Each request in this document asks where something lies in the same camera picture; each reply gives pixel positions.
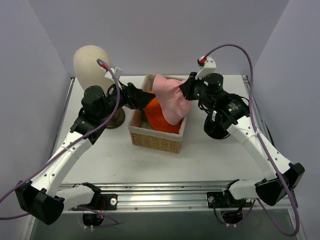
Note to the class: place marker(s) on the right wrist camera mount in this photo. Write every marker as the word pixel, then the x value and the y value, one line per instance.
pixel 207 66

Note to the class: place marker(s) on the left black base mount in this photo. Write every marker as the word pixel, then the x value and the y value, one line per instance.
pixel 97 218

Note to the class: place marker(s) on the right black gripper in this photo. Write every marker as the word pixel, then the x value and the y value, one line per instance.
pixel 186 89

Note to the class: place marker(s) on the orange hat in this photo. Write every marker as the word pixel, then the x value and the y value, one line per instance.
pixel 155 117

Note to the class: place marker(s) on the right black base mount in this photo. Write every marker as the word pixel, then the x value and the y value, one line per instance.
pixel 226 209

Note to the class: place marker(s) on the pink hat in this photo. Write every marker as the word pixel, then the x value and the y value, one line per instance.
pixel 171 99

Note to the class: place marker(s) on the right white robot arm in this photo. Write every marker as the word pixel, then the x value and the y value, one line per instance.
pixel 229 115

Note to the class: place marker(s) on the aluminium rail frame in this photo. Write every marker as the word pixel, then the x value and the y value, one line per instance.
pixel 148 178

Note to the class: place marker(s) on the dark round mannequin stand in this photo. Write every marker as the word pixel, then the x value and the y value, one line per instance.
pixel 117 120

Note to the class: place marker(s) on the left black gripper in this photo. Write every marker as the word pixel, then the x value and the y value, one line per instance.
pixel 132 95

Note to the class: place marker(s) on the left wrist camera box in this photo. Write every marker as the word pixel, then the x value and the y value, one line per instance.
pixel 110 72

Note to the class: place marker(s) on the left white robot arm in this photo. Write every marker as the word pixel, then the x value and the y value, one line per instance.
pixel 40 196

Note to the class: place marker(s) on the cream mannequin head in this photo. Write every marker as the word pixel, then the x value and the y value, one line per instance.
pixel 87 70

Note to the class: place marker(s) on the black cap with R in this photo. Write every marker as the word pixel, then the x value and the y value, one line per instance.
pixel 215 129

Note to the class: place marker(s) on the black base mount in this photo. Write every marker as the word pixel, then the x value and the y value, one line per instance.
pixel 226 209
pixel 97 218

